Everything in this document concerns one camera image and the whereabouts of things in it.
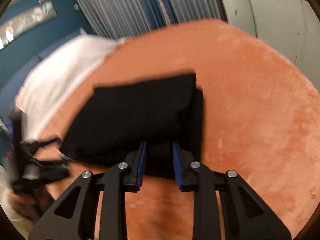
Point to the orange plush blanket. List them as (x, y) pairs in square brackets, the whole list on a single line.
[(250, 105)]

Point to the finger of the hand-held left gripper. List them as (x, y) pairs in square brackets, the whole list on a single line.
[(42, 143), (52, 170)]

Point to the blue curtain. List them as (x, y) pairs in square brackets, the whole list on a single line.
[(162, 0)]

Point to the small wall socket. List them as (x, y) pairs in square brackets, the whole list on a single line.
[(235, 11)]

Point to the grey sheer curtain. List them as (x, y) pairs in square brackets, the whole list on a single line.
[(197, 0), (112, 7)]

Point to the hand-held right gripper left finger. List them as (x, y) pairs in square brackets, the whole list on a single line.
[(143, 165)]

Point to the person's left hand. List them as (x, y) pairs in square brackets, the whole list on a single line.
[(21, 203)]

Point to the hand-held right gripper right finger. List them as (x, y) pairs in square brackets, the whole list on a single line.
[(177, 167)]

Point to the grey wall poster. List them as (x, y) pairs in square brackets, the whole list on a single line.
[(25, 22)]

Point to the white duvet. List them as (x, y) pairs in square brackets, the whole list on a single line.
[(62, 80)]

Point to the black pants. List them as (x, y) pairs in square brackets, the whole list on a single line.
[(137, 110)]

